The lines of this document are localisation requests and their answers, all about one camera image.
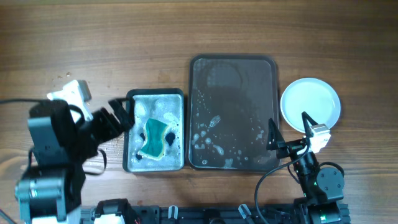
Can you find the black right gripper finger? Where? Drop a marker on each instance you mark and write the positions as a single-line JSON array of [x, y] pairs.
[[307, 123], [275, 141]]

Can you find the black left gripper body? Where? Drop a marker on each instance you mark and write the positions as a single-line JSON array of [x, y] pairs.
[[100, 126]]

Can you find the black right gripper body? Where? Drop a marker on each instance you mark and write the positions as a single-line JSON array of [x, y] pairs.
[[290, 145]]

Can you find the white plate blue streak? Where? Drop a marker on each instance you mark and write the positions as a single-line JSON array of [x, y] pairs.
[[313, 96]]

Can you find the green yellow sponge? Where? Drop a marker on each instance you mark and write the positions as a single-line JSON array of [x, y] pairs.
[[154, 144]]

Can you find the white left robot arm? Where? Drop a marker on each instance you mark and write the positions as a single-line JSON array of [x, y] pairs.
[[52, 188]]

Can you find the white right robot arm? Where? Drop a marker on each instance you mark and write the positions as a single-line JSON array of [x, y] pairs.
[[321, 183]]

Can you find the dark brown serving tray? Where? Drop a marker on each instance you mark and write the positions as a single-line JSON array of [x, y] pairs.
[[230, 100]]

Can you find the black soapy water tub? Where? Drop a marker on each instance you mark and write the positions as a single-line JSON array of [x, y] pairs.
[[167, 106]]

